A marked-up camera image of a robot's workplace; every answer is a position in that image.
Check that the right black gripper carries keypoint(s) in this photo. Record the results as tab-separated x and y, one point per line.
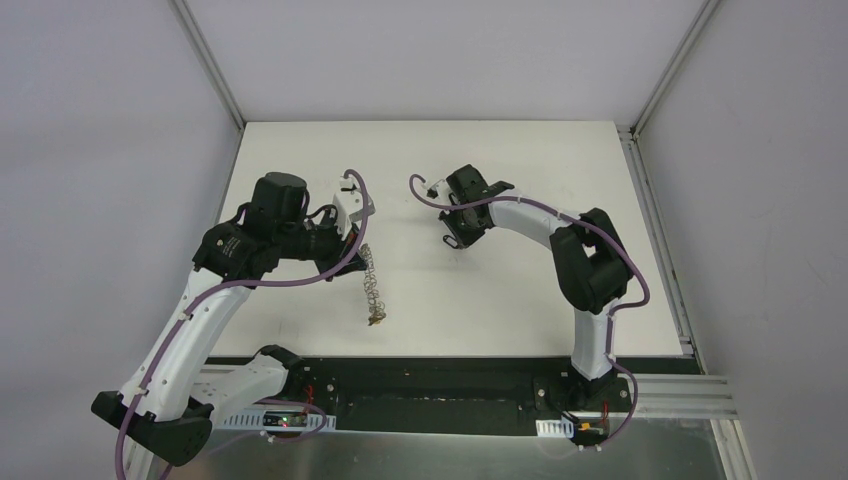
460	216

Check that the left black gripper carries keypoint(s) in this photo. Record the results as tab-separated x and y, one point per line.
348	252

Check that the metal disc with keyrings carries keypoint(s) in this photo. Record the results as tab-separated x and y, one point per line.
376	307

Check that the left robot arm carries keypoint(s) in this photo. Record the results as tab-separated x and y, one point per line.
161	408

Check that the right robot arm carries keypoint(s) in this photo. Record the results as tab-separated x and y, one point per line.
591	274

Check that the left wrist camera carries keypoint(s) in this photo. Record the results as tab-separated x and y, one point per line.
350	205

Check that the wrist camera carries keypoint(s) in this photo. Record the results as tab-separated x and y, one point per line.
350	205
441	193

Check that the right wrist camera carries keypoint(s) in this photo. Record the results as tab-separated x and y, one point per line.
441	193

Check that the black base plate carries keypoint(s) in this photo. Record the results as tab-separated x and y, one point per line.
449	395

